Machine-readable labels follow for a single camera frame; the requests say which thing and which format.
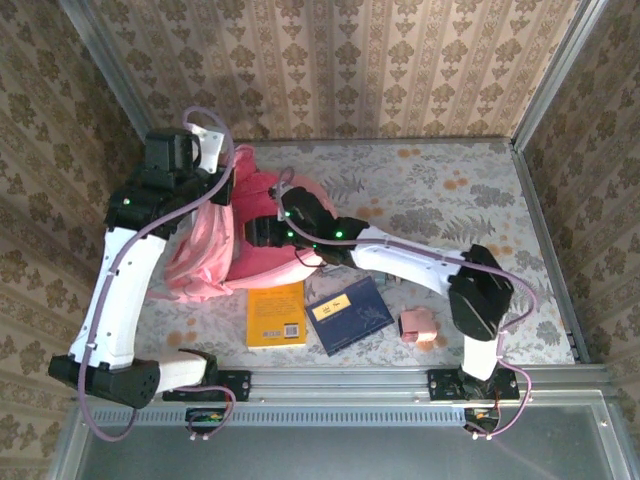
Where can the pink backpack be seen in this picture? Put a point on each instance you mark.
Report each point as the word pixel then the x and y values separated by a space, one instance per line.
pixel 210 250

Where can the yellow paperback book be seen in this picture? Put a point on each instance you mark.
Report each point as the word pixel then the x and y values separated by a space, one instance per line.
pixel 275 315

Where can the dark blue book yellow label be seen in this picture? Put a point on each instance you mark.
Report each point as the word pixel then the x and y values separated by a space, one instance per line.
pixel 350 317

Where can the pink small box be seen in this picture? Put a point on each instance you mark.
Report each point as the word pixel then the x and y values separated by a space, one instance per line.
pixel 417 324

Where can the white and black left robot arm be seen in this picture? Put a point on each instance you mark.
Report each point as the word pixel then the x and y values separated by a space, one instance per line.
pixel 115 310

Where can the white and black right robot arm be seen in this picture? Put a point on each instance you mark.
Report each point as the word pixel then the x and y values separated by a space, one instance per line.
pixel 410 260

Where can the floral table cover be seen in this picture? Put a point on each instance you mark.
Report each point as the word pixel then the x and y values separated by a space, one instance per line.
pixel 450 165

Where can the grey metal panel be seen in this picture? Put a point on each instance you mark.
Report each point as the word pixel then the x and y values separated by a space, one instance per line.
pixel 325 455

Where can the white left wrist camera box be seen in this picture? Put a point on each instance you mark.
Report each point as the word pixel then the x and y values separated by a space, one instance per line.
pixel 210 145

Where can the aluminium frame post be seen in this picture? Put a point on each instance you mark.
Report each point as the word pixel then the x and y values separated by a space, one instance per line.
pixel 555 75
pixel 114 75

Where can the aluminium mounting rail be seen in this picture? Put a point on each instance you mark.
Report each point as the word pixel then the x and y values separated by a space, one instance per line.
pixel 340 385

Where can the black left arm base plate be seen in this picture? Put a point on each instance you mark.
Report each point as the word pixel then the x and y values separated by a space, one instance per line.
pixel 235 385

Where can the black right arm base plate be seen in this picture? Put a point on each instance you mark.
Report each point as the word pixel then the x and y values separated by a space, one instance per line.
pixel 440 385

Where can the aluminium table edge rail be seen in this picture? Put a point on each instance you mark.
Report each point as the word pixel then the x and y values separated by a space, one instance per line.
pixel 537 210

